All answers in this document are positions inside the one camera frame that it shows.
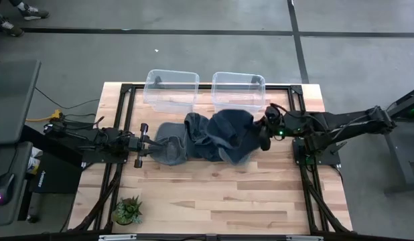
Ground yellow power cord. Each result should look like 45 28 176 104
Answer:
25 109 64 123

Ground clear plastic storage bin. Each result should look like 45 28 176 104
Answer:
142 69 200 114
211 71 267 114

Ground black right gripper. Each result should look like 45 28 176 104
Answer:
255 115 290 151

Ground blue denim jeans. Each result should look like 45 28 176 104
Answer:
148 121 188 167

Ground dark grey mouse shelf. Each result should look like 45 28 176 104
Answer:
0 141 34 228

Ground dark grey desk panel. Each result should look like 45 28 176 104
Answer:
0 59 42 145

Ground grey metal stand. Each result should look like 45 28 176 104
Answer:
383 85 414 195

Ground small potted succulent plant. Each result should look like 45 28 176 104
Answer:
111 195 143 226

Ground person's shoe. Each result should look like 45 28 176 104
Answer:
17 2 50 20
0 18 25 38

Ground thin black floor cable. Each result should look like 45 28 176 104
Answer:
34 86 100 110

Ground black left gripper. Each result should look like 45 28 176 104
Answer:
128 123 163 168

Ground black box with white lettering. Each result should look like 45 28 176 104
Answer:
28 151 84 195

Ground black desk leg foot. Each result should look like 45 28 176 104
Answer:
25 192 44 224

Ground silver frame bracket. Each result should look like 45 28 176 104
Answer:
98 234 138 241
286 235 325 241

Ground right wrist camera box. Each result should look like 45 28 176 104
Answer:
264 104 282 125

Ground white and yellow package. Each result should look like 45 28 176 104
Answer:
25 146 42 175

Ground black computer mouse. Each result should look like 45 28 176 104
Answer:
0 171 16 206

